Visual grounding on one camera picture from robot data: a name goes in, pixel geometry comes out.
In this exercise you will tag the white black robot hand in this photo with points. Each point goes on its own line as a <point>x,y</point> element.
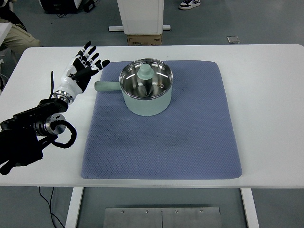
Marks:
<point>78,73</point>

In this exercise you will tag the green pot with handle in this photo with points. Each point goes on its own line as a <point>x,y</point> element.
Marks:
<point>139,107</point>

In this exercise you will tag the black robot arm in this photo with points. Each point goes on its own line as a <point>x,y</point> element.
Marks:
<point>26,134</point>

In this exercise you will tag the glass pot lid green knob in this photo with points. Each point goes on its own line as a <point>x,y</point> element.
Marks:
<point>146,79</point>

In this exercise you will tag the black device on floor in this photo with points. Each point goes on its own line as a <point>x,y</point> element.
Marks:
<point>66,6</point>

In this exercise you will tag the seated person beige trousers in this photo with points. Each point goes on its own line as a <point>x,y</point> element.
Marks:
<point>17,39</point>

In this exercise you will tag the cardboard box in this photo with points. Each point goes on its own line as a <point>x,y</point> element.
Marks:
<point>144,40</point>

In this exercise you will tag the white blue sneaker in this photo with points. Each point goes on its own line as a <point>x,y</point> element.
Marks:
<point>189,4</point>

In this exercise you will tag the blue quilted mat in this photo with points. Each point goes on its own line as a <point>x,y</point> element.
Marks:
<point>192,139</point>

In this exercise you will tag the metal floor plate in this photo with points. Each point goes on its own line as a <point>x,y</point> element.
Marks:
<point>193,217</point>

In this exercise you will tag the left white table leg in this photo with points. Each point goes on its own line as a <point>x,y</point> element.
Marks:
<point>74,207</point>

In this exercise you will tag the white table leg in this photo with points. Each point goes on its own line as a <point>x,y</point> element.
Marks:
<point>74,207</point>
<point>249,208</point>

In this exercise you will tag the grey floor socket cover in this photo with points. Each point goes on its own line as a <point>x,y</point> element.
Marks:
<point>233,39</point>

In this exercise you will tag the right white table leg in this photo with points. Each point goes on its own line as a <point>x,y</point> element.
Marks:
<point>249,208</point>

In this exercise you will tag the white pedestal stand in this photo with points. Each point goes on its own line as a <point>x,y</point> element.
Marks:
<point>141,17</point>

